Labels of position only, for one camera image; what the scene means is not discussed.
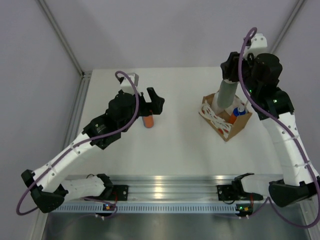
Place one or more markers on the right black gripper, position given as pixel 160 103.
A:
pixel 229 67

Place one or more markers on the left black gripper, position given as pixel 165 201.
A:
pixel 153 108

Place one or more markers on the green bottle beige cap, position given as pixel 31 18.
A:
pixel 226 93

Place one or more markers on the blue orange spray bottle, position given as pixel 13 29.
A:
pixel 148 121

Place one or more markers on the watermelon print canvas bag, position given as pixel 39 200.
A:
pixel 225 123

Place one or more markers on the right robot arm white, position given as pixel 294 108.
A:
pixel 299 180

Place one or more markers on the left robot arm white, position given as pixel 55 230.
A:
pixel 48 185

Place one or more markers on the white bottle dark cap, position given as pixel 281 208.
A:
pixel 216 107

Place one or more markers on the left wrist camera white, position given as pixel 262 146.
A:
pixel 126 86

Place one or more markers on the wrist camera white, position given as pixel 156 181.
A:
pixel 126 86
pixel 257 45

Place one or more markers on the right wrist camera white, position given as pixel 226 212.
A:
pixel 257 45

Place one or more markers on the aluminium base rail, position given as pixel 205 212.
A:
pixel 145 188

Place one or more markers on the right aluminium frame post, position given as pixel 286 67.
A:
pixel 287 24

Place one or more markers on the aluminium frame post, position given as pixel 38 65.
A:
pixel 287 24
pixel 60 35

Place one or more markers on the slotted grey cable duct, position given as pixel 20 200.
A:
pixel 132 208

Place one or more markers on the left aluminium frame post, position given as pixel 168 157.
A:
pixel 60 35

